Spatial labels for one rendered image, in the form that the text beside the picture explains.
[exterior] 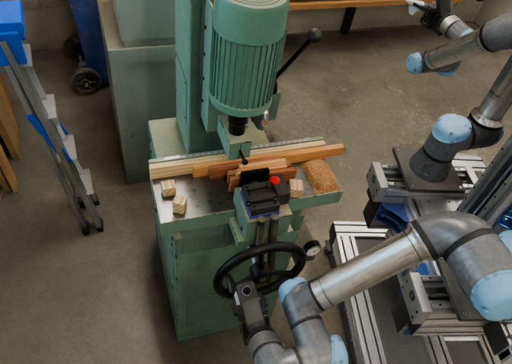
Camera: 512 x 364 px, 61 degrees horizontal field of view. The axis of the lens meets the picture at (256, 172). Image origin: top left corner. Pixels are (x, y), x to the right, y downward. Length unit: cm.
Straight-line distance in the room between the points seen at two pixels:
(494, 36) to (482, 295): 82
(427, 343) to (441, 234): 114
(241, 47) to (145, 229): 153
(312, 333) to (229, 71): 64
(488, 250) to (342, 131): 226
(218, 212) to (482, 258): 73
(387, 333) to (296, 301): 105
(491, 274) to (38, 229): 210
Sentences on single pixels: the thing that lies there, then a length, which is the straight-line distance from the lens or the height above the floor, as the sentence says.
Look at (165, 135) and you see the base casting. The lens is 171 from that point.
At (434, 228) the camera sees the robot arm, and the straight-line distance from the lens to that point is 100.
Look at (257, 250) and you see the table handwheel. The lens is 121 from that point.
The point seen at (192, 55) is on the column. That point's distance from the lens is 135.
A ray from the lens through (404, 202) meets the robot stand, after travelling 182.
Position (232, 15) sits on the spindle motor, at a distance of 103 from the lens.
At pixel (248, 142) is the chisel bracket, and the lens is 131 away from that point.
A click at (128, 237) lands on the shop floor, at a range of 239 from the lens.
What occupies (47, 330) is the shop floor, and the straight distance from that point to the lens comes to 222.
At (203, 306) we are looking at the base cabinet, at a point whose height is 30.
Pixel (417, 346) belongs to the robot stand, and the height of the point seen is 21.
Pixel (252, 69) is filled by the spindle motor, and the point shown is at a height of 135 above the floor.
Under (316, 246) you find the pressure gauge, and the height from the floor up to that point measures 69.
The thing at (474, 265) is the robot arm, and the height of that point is 127.
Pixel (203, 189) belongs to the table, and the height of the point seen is 90.
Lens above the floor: 196
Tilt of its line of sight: 47 degrees down
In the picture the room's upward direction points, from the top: 10 degrees clockwise
